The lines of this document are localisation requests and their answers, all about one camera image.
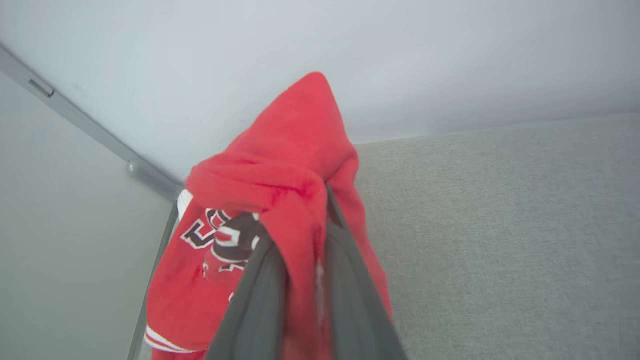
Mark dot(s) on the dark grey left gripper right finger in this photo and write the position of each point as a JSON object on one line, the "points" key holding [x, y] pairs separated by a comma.
{"points": [[350, 305]]}

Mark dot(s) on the red jersey garment with print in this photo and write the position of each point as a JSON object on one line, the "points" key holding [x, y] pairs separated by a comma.
{"points": [[280, 150]]}

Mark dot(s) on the grey fabric sofa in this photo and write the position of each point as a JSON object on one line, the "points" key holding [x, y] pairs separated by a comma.
{"points": [[500, 250]]}

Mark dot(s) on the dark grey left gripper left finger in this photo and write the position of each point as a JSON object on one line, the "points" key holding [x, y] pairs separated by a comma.
{"points": [[262, 305]]}

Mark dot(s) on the grey metal wall rail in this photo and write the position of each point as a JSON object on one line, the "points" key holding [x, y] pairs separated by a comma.
{"points": [[85, 125]]}

